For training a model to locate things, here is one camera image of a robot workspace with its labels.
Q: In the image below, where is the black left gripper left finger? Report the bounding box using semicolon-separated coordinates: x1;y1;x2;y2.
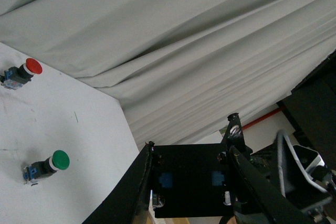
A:
84;141;154;223

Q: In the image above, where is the red floor tape strip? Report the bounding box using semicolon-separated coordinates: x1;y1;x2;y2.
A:
242;106;286;130

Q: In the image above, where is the red push button switch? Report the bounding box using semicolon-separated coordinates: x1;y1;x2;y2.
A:
1;58;43;90

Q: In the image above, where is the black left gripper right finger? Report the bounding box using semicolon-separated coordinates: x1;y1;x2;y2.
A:
229;146;314;223

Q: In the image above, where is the white curtain backdrop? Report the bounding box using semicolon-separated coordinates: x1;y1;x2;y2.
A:
1;0;335;145

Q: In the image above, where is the green push button switch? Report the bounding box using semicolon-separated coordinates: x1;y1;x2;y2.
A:
23;150;70;184

